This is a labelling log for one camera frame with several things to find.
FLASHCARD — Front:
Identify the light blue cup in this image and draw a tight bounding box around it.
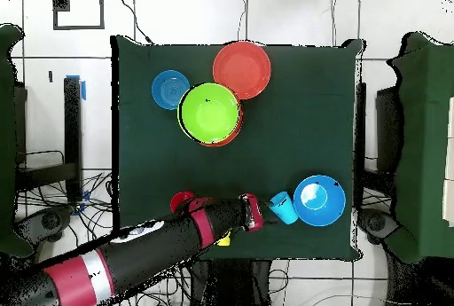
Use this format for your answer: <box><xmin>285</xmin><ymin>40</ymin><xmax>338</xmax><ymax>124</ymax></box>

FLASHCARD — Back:
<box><xmin>267</xmin><ymin>191</ymin><xmax>300</xmax><ymax>226</ymax></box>

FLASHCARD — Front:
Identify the large blue bowl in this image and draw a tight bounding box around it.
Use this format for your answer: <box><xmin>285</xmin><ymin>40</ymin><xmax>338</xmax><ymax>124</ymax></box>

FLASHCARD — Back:
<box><xmin>293</xmin><ymin>174</ymin><xmax>347</xmax><ymax>228</ymax></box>

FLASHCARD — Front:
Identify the orange bowl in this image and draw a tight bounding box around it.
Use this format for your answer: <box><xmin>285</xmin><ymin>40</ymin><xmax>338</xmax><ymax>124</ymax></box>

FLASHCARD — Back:
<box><xmin>212</xmin><ymin>41</ymin><xmax>272</xmax><ymax>100</ymax></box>
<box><xmin>198</xmin><ymin>87</ymin><xmax>245</xmax><ymax>148</ymax></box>

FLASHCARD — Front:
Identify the green bowl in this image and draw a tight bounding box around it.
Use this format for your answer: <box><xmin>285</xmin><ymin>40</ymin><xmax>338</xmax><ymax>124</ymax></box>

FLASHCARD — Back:
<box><xmin>176</xmin><ymin>82</ymin><xmax>242</xmax><ymax>144</ymax></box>

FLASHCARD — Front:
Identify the small blue bowl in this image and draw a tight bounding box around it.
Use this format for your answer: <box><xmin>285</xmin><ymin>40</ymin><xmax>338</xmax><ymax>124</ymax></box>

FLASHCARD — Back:
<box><xmin>151</xmin><ymin>69</ymin><xmax>192</xmax><ymax>111</ymax></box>

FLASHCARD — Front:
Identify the red cup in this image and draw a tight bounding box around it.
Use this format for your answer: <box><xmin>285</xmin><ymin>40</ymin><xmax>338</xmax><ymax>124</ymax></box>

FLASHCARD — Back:
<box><xmin>169</xmin><ymin>191</ymin><xmax>196</xmax><ymax>214</ymax></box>

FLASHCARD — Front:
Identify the dark green tablecloth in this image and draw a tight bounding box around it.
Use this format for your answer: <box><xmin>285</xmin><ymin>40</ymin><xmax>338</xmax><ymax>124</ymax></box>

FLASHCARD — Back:
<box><xmin>110</xmin><ymin>35</ymin><xmax>364</xmax><ymax>262</ymax></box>

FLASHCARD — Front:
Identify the green cloth side table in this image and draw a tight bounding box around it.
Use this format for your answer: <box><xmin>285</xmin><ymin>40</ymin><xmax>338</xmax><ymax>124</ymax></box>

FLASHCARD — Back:
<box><xmin>384</xmin><ymin>31</ymin><xmax>454</xmax><ymax>265</ymax></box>
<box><xmin>0</xmin><ymin>23</ymin><xmax>34</xmax><ymax>258</ymax></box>

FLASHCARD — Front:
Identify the tangle of cables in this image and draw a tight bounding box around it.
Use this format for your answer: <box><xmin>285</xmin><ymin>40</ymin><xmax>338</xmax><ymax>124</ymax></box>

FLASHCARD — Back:
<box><xmin>17</xmin><ymin>170</ymin><xmax>114</xmax><ymax>236</ymax></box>

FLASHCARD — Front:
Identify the black floor cable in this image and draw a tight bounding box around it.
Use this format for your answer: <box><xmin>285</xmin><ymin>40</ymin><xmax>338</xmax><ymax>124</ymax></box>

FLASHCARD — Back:
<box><xmin>118</xmin><ymin>0</ymin><xmax>154</xmax><ymax>45</ymax></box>

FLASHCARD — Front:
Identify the black metal frame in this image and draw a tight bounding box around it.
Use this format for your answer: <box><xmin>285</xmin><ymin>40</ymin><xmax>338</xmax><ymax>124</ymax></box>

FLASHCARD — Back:
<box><xmin>13</xmin><ymin>76</ymin><xmax>84</xmax><ymax>202</ymax></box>

